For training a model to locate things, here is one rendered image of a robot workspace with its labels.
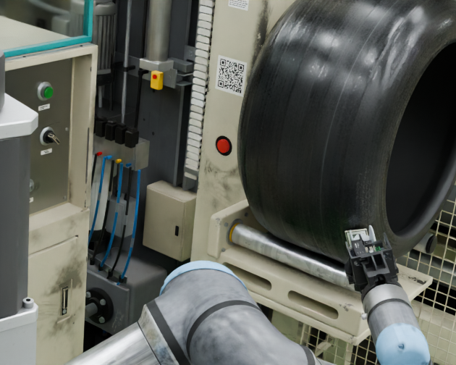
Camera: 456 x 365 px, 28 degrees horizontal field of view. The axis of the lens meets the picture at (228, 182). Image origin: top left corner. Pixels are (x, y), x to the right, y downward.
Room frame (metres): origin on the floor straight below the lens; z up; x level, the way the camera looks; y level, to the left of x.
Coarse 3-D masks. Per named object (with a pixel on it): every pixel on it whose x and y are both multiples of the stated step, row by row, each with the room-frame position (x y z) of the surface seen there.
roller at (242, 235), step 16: (240, 224) 1.78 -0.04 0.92; (240, 240) 1.75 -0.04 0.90; (256, 240) 1.73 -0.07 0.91; (272, 240) 1.72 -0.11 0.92; (272, 256) 1.71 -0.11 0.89; (288, 256) 1.68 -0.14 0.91; (304, 256) 1.67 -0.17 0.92; (320, 256) 1.67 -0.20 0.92; (320, 272) 1.64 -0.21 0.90; (336, 272) 1.62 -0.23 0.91; (352, 288) 1.60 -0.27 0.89
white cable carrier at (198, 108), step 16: (208, 0) 1.94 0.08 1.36; (208, 16) 1.94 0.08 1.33; (208, 32) 1.93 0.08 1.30; (208, 48) 1.93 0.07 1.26; (208, 64) 1.96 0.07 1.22; (192, 96) 1.95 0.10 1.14; (192, 112) 1.95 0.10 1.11; (192, 128) 1.94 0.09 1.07; (192, 144) 1.94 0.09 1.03; (192, 160) 1.94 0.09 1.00; (192, 176) 1.94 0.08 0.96
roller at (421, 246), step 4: (424, 236) 1.83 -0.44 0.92; (428, 236) 1.83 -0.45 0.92; (432, 236) 1.83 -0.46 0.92; (424, 240) 1.82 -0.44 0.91; (428, 240) 1.82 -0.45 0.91; (432, 240) 1.82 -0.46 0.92; (436, 240) 1.84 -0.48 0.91; (420, 244) 1.82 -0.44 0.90; (424, 244) 1.82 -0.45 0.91; (428, 244) 1.81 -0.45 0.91; (432, 244) 1.82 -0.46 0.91; (416, 248) 1.83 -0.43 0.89; (420, 248) 1.82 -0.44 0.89; (424, 248) 1.82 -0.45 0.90; (428, 248) 1.82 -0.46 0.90; (432, 248) 1.83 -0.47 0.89; (424, 252) 1.82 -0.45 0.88; (428, 252) 1.82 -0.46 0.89; (432, 252) 1.83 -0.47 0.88
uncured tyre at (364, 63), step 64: (320, 0) 1.71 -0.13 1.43; (384, 0) 1.68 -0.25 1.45; (448, 0) 1.75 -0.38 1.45; (256, 64) 1.68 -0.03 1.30; (320, 64) 1.59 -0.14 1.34; (384, 64) 1.56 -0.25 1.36; (448, 64) 1.97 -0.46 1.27; (256, 128) 1.60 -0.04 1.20; (320, 128) 1.53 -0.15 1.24; (384, 128) 1.52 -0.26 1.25; (448, 128) 1.97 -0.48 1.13; (256, 192) 1.61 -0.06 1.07; (320, 192) 1.52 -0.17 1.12; (384, 192) 1.55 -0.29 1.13; (448, 192) 1.84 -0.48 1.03
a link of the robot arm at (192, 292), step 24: (192, 264) 1.14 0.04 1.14; (216, 264) 1.15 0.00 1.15; (168, 288) 1.12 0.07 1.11; (192, 288) 1.09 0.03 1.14; (216, 288) 1.08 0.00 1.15; (240, 288) 1.09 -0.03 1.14; (144, 312) 1.08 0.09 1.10; (168, 312) 1.06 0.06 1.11; (192, 312) 1.05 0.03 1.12; (120, 336) 1.06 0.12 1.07; (144, 336) 1.05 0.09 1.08; (168, 336) 1.04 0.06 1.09; (192, 336) 1.02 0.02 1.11; (72, 360) 1.05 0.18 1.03; (96, 360) 1.03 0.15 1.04; (120, 360) 1.03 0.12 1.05; (144, 360) 1.03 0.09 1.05; (168, 360) 1.03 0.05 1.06
